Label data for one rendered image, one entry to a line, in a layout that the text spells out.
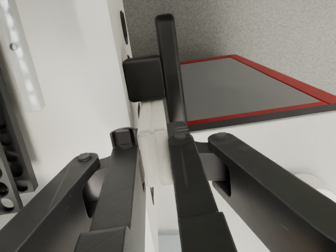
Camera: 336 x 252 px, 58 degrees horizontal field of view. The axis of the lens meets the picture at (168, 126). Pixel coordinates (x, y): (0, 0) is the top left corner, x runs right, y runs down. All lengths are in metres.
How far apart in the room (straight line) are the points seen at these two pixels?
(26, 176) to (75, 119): 0.06
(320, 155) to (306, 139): 0.03
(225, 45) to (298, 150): 0.77
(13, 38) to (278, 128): 0.30
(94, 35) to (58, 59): 0.11
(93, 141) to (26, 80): 0.08
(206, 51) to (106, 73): 0.96
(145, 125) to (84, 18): 0.07
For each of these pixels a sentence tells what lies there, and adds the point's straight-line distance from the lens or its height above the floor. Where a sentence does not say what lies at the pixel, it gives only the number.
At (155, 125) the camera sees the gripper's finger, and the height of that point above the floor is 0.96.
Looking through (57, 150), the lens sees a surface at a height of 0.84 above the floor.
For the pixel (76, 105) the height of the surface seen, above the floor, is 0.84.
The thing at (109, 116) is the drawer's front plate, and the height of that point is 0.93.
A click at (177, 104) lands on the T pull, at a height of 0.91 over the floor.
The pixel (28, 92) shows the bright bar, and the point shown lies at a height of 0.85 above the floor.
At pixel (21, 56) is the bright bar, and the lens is 0.28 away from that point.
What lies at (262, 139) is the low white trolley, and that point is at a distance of 0.39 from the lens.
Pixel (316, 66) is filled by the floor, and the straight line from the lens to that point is 1.27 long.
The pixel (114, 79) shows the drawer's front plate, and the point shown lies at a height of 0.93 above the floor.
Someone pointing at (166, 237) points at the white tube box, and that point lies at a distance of 0.44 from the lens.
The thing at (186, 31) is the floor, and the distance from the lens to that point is 1.11.
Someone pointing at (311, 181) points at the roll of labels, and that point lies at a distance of 0.42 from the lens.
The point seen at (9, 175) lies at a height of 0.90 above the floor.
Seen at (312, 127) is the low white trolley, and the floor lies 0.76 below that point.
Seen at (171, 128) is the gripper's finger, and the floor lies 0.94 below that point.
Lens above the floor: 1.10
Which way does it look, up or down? 70 degrees down
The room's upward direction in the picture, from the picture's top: 171 degrees clockwise
